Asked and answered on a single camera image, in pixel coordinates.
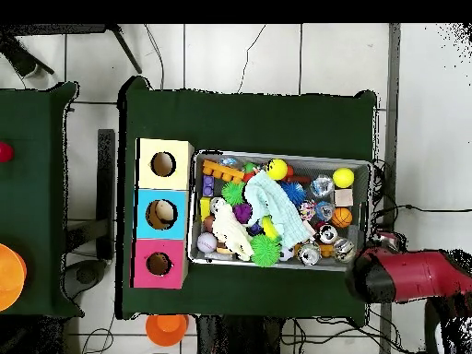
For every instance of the cream waffle cloth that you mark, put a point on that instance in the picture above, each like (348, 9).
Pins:
(230, 230)

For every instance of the mint green cloth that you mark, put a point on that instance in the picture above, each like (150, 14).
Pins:
(276, 206)

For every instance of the silver can with pull tab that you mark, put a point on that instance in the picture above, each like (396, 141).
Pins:
(328, 233)

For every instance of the crushed silver drink can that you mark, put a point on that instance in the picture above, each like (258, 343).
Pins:
(343, 250)

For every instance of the wooden three-hole box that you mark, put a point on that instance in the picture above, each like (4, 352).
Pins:
(180, 228)

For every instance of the shallow clear mesh bin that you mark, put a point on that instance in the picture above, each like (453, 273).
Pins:
(258, 263)

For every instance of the green spiky ball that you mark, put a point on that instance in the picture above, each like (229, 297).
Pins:
(264, 250)
(233, 193)

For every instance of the brown football toy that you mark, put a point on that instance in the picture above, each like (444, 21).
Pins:
(208, 223)

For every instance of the smooth yellow ball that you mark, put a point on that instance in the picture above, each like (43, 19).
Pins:
(276, 169)

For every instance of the white baseball toy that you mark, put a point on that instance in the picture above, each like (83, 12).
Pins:
(207, 242)

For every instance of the blue spiky ball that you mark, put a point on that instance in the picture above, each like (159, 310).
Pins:
(293, 191)

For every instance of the dark green table cloth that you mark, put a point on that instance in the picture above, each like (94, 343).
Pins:
(239, 121)
(33, 121)

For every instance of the black white soccer ball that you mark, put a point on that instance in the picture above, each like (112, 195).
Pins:
(285, 253)

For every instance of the orange basketball toy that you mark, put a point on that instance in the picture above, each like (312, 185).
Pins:
(341, 217)

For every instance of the yellow tennis ball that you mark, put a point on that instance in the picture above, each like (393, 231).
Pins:
(343, 177)

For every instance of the black upright stand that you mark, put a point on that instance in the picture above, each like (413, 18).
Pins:
(106, 184)

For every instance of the black tripod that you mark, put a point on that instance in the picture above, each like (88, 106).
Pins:
(125, 49)

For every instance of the red plastic cup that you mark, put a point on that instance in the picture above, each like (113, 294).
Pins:
(4, 152)

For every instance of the large orange plastic cup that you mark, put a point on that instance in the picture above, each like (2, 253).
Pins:
(11, 276)

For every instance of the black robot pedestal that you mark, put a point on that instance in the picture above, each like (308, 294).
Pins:
(236, 339)

